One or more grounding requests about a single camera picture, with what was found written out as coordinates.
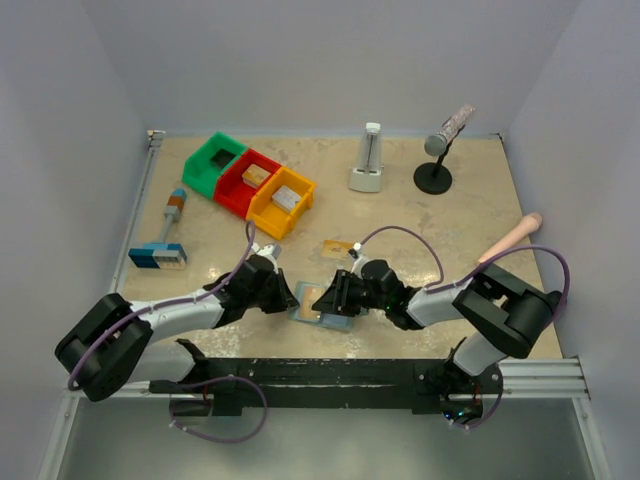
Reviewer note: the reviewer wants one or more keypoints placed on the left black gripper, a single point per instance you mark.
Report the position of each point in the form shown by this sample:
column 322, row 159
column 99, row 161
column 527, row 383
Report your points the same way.
column 273, row 291

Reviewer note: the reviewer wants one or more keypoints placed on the aluminium frame rail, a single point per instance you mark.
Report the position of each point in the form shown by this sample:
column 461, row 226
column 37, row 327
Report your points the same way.
column 66, row 414

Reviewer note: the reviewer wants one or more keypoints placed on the gold VIP card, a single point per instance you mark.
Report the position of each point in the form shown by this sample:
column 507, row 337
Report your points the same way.
column 310, row 294
column 335, row 249

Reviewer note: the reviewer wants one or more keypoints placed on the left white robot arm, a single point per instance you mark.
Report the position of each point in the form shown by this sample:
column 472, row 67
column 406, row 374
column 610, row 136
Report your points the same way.
column 111, row 345

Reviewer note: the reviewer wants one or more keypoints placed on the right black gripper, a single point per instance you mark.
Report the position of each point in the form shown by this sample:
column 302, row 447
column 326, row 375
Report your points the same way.
column 341, row 291

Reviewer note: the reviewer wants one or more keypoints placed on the toy block hammer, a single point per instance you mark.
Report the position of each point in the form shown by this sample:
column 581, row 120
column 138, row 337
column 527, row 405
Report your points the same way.
column 161, row 254

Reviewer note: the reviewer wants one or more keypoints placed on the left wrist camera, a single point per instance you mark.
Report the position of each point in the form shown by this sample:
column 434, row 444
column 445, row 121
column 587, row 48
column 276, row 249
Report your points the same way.
column 270, row 252

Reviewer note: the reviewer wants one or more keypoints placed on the white metronome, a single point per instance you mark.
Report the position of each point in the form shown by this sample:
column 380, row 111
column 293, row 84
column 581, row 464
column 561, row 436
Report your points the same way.
column 366, row 175

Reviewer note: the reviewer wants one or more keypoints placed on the green plastic bin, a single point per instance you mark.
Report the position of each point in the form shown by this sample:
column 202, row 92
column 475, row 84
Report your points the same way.
column 208, row 163

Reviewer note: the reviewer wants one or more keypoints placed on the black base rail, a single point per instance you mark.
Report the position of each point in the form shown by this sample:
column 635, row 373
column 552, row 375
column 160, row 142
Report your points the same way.
column 422, row 386

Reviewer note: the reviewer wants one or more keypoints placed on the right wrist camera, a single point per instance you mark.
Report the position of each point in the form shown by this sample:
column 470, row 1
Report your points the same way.
column 359, row 258

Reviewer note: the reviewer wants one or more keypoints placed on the black microphone stand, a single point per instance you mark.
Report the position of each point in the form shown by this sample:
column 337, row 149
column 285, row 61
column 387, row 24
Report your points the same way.
column 433, row 177

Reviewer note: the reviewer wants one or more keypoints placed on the black item in green bin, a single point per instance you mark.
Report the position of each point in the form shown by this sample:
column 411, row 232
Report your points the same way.
column 221, row 159

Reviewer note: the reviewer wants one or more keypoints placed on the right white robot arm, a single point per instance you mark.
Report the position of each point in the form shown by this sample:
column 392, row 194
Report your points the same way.
column 508, row 314

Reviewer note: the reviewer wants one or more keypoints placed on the card stack in red bin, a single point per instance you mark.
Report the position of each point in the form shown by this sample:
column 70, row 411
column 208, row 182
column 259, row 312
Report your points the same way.
column 254, row 176

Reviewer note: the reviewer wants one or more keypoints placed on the yellow plastic bin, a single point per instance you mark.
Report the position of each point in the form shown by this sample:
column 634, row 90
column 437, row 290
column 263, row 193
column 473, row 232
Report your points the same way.
column 271, row 219

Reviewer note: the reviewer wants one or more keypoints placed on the red plastic bin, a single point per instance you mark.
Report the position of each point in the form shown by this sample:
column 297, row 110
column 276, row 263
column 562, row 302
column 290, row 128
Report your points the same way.
column 232, row 191

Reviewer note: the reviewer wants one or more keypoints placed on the grey glitter microphone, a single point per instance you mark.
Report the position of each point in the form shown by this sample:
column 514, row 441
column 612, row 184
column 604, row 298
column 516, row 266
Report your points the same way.
column 447, row 131

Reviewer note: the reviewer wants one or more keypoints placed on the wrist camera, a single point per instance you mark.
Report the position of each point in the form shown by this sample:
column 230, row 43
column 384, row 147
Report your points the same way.
column 270, row 252
column 359, row 258

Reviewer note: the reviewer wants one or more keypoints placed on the card stack in yellow bin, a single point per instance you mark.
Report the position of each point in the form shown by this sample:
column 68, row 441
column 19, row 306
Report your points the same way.
column 285, row 198

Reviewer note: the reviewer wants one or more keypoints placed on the green card holder wallet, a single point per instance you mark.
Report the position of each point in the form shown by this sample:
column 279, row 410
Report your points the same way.
column 328, row 321

